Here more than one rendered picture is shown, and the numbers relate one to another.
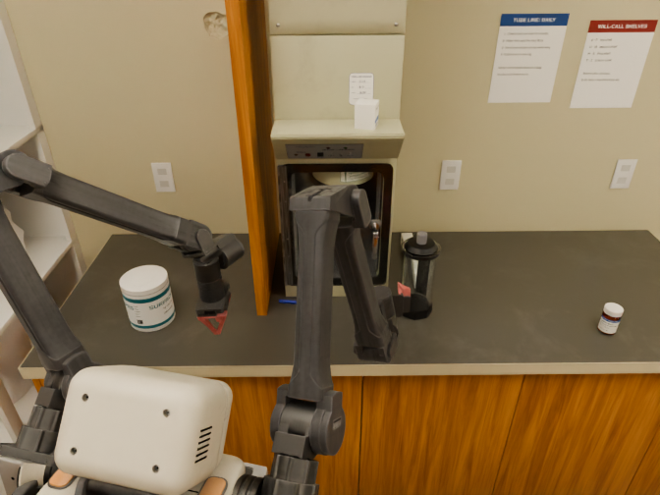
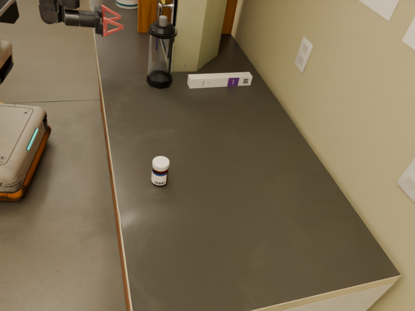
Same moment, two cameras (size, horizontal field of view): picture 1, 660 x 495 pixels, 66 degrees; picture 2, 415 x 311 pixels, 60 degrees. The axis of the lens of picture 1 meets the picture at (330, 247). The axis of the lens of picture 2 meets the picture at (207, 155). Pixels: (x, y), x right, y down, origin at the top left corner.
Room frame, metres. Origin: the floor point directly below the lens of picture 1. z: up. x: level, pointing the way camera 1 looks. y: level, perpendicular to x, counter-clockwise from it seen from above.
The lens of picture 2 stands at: (0.94, -1.50, 1.74)
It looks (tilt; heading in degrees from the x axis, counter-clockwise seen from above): 42 degrees down; 66
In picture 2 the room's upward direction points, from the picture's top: 11 degrees clockwise
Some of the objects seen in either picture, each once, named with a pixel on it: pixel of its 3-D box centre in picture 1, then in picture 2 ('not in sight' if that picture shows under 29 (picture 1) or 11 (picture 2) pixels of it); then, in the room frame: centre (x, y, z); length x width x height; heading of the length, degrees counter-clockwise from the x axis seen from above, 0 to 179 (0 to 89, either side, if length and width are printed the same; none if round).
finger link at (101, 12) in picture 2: not in sight; (108, 17); (1.04, -0.09, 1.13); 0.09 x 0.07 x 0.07; 179
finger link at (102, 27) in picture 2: (394, 294); (110, 24); (1.04, -0.16, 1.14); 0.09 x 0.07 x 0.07; 179
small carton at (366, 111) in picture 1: (366, 114); not in sight; (1.23, -0.09, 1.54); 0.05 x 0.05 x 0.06; 75
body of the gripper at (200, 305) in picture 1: (211, 289); not in sight; (0.96, 0.28, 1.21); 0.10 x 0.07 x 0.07; 1
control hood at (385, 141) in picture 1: (337, 145); not in sight; (1.23, -0.02, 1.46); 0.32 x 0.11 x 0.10; 90
